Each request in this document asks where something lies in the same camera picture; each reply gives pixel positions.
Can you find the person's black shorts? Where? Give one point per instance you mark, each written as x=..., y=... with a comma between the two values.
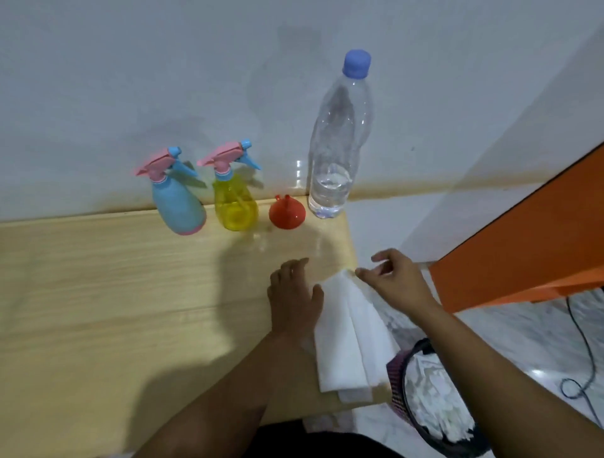
x=321, y=443

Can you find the orange shelf cabinet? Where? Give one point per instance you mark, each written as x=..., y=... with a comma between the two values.
x=533, y=245

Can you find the person's left forearm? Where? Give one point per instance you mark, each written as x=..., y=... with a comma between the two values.
x=222, y=401

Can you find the crumpled white paper waste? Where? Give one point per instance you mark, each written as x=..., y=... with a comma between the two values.
x=439, y=401

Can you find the red plastic funnel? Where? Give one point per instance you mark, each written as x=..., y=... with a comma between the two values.
x=287, y=214

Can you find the stack of white paper tissues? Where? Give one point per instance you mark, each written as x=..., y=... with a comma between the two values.
x=354, y=397

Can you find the blue bottle cap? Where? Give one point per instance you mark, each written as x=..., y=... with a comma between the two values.
x=356, y=63

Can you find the pink mesh waste basket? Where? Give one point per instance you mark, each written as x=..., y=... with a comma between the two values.
x=395, y=377

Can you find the white tissue sheet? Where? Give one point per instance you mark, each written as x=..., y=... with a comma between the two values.
x=349, y=330

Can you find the person's right forearm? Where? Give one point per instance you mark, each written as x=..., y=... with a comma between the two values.
x=509, y=396

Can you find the yellow spray bottle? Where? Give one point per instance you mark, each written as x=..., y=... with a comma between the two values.
x=236, y=210

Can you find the person's left hand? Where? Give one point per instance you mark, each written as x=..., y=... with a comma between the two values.
x=292, y=306

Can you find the clear plastic water bottle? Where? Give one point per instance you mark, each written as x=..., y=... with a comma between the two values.
x=337, y=141

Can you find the person's right hand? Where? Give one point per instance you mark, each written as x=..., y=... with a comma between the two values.
x=406, y=288

